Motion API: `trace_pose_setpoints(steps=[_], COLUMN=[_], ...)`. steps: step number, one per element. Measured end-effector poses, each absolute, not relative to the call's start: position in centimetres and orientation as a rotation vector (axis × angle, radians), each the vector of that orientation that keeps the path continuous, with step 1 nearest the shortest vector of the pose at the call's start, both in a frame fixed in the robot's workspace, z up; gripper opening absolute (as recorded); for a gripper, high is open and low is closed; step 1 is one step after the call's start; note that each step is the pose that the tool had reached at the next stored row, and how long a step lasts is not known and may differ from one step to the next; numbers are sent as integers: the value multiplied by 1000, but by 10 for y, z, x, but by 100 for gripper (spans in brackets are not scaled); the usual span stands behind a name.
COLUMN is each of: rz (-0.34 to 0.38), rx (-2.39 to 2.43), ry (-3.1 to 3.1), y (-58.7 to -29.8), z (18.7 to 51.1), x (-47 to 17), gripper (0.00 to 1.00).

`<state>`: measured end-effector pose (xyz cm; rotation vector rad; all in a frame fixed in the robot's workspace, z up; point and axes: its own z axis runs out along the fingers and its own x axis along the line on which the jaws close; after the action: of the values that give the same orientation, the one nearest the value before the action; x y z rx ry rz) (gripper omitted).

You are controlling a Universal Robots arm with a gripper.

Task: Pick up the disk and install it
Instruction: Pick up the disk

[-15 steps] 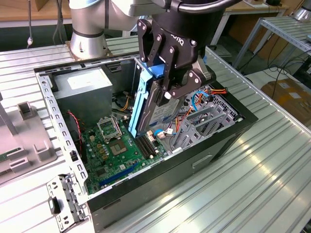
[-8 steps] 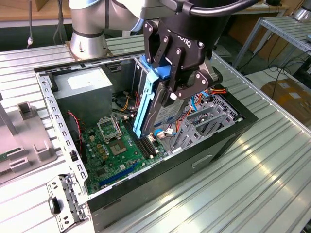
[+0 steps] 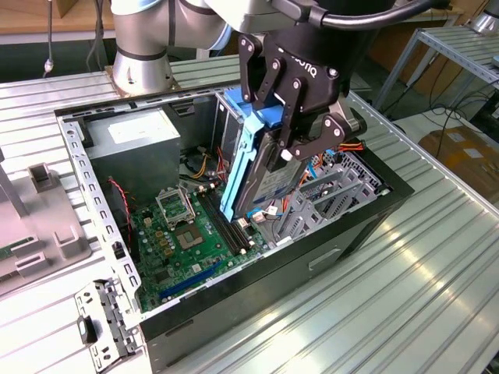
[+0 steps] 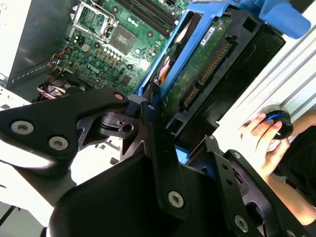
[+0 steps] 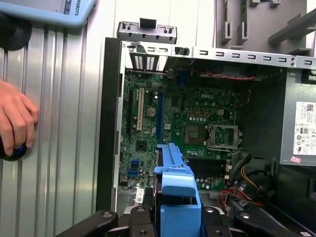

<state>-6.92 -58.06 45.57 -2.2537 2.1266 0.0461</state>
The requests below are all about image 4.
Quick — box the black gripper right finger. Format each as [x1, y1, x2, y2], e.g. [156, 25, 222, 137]
[203, 135, 312, 237]

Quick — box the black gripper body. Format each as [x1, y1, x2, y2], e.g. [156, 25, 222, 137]
[46, 153, 237, 237]

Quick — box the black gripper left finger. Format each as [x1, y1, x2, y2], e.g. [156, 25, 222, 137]
[0, 82, 189, 220]

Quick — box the round black blue-ring tool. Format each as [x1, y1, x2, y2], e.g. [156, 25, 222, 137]
[258, 104, 295, 141]

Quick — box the hard disk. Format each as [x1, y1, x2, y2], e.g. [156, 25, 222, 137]
[134, 0, 312, 165]

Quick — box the bare person hand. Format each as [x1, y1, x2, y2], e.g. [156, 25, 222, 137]
[237, 112, 292, 178]

